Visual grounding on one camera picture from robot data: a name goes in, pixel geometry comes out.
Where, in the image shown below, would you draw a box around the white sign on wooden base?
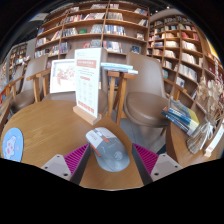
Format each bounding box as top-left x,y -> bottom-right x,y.
72,47 -> 103,126

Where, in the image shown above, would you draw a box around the round light blue mouse pad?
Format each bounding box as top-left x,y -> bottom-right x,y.
1,127 -> 25,163

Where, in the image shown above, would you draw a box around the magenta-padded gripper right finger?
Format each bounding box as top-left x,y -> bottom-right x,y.
131,143 -> 184,186

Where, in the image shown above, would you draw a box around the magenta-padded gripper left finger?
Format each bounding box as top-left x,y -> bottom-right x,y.
40,143 -> 92,186

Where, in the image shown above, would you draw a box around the round wooden side table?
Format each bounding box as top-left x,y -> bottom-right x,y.
165,121 -> 224,168
0,98 -> 13,134

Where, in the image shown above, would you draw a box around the distant wooden bookshelf unit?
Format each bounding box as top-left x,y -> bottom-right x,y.
8,43 -> 28,79

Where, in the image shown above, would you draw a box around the wide wooden bookshelf unit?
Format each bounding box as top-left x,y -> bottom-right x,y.
33,3 -> 151,65

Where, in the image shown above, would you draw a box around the small white table sign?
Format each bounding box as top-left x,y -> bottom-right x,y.
203,123 -> 224,158

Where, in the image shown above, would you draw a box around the grey computer mouse orange accents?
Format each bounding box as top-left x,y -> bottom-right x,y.
85,126 -> 131,173

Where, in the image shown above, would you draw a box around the white framed floral picture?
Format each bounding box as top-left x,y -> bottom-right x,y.
49,58 -> 77,94

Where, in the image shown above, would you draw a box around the stack of books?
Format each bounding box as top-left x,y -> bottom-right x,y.
161,98 -> 200,137

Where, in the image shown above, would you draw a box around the angled wooden bookshelf unit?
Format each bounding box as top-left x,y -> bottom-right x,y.
146,14 -> 224,101

